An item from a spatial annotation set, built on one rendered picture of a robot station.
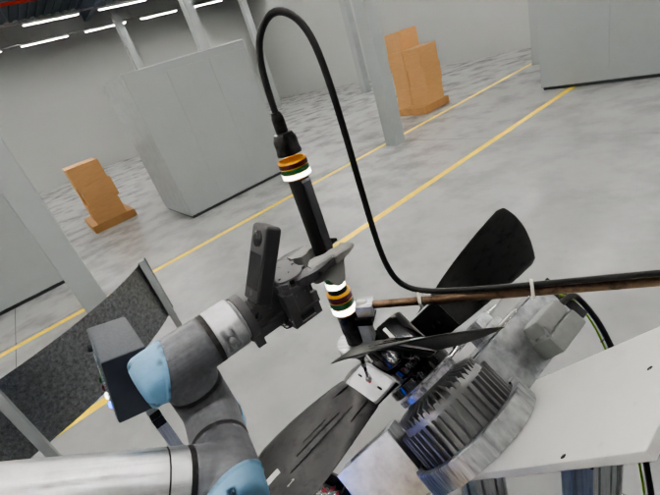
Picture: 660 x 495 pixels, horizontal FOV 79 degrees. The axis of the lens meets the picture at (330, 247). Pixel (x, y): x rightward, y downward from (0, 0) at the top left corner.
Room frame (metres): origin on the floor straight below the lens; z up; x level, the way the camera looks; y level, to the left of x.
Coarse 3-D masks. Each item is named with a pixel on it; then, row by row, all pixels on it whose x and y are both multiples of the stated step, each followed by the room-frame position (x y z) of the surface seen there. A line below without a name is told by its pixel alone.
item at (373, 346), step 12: (432, 336) 0.38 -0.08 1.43; (444, 336) 0.38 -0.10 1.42; (456, 336) 0.40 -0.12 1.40; (468, 336) 0.41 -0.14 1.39; (480, 336) 0.41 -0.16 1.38; (360, 348) 0.44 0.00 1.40; (372, 348) 0.40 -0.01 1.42; (384, 348) 0.39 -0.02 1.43; (432, 348) 0.52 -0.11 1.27; (444, 348) 0.50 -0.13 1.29; (336, 360) 0.41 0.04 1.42
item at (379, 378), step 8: (360, 368) 0.63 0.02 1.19; (368, 368) 0.62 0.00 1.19; (376, 368) 0.61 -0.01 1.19; (352, 376) 0.61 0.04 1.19; (376, 376) 0.59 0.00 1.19; (384, 376) 0.58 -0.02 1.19; (352, 384) 0.60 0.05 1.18; (360, 384) 0.59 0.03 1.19; (368, 384) 0.58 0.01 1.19; (376, 384) 0.57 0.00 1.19; (384, 384) 0.57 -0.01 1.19; (392, 384) 0.56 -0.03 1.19; (360, 392) 0.57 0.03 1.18; (368, 392) 0.56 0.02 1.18; (376, 392) 0.56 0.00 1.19; (384, 392) 0.55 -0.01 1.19; (376, 400) 0.54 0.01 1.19
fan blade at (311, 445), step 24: (312, 408) 0.59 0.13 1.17; (336, 408) 0.55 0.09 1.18; (360, 408) 0.53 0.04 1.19; (288, 432) 0.56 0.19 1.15; (312, 432) 0.52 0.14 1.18; (336, 432) 0.50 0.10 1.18; (264, 456) 0.54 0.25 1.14; (288, 456) 0.50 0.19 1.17; (312, 456) 0.47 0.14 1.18; (336, 456) 0.45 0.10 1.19; (312, 480) 0.43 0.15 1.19
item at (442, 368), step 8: (448, 360) 0.58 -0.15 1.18; (440, 368) 0.56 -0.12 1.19; (448, 368) 0.56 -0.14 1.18; (432, 376) 0.54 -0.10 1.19; (440, 376) 0.54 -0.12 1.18; (424, 384) 0.54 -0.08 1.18; (432, 384) 0.54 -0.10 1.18; (416, 392) 0.54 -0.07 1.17; (424, 392) 0.53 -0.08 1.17; (408, 400) 0.54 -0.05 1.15; (416, 400) 0.53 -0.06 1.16
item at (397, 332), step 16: (400, 320) 0.65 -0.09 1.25; (384, 336) 0.62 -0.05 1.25; (400, 336) 0.62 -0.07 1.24; (416, 336) 0.62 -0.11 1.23; (384, 352) 0.61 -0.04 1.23; (384, 368) 0.60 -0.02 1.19; (400, 368) 0.59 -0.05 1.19; (416, 368) 0.57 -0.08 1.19; (432, 368) 0.55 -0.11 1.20; (400, 384) 0.58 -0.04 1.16; (416, 384) 0.54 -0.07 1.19; (400, 400) 0.56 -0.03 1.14
